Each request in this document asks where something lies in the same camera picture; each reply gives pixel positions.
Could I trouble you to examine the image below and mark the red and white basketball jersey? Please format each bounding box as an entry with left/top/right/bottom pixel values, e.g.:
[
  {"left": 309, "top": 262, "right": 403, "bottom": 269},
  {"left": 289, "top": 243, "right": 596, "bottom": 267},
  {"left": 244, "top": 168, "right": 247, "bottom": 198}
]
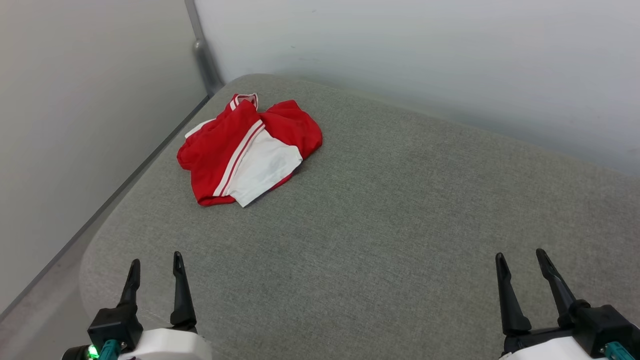
[{"left": 176, "top": 93, "right": 324, "bottom": 208}]

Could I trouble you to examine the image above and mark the teal right camera cable plug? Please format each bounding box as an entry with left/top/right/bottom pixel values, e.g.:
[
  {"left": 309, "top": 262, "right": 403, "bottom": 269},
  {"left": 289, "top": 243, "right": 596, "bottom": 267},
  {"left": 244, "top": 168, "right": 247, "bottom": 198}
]
[{"left": 604, "top": 342, "right": 637, "bottom": 360}]

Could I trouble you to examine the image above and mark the grey metal pole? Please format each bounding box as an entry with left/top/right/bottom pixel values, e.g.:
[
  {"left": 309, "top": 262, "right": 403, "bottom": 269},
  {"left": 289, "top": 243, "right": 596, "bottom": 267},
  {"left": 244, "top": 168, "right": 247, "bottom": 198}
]
[{"left": 184, "top": 0, "right": 226, "bottom": 97}]

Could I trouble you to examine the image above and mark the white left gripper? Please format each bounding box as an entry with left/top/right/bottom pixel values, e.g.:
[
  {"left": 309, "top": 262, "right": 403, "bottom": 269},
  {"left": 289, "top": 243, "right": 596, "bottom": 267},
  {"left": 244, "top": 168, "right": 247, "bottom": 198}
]
[{"left": 119, "top": 251, "right": 213, "bottom": 360}]

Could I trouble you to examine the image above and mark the grey skirting strip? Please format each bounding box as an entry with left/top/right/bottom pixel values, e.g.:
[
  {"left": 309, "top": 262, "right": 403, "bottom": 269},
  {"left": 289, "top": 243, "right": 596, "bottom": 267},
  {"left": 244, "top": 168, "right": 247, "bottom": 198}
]
[{"left": 0, "top": 95, "right": 211, "bottom": 322}]

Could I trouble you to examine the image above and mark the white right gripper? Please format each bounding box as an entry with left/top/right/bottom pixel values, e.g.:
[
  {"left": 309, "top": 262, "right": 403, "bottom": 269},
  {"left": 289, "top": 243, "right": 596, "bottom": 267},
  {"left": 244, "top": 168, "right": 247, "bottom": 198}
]
[{"left": 495, "top": 248, "right": 616, "bottom": 360}]

